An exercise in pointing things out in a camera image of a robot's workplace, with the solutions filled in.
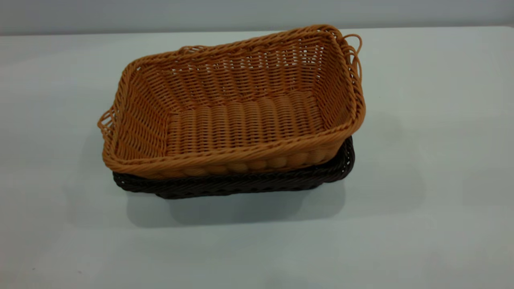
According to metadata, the black woven wicker basket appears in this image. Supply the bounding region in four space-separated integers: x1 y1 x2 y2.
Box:
112 136 355 200

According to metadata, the orange woven wicker basket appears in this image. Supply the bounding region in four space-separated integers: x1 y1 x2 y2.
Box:
98 24 366 179

